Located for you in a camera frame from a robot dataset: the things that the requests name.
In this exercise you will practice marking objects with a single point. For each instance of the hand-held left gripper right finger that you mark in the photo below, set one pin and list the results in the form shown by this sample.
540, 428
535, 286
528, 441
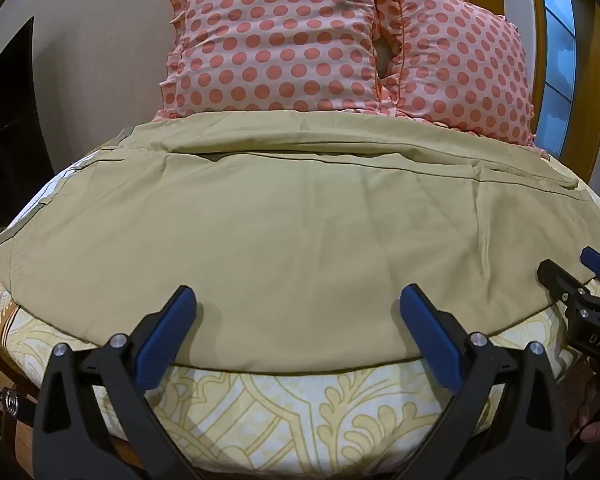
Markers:
432, 332

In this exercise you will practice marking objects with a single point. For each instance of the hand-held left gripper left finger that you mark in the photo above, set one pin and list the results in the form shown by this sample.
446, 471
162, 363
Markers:
166, 332

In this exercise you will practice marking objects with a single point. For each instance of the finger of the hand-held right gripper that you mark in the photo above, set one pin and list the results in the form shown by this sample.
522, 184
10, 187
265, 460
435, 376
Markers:
560, 276
597, 260

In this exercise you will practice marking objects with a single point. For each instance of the olive green blanket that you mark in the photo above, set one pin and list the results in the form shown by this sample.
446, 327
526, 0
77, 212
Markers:
290, 240

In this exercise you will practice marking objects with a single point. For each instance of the person's right hand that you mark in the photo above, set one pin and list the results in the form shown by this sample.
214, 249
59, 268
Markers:
591, 417

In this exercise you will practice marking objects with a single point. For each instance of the yellow patterned bed sheet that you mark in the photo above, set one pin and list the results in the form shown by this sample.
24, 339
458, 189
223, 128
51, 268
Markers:
280, 410

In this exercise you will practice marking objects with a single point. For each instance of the wooden framed window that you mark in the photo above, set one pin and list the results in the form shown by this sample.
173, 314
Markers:
562, 45

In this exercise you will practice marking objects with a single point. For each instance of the pink polka dot pillow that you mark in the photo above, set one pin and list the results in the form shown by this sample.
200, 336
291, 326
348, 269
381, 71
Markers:
460, 65
275, 40

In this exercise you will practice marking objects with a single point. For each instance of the black cabinet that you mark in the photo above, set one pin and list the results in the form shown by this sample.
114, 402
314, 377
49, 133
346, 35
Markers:
7, 130

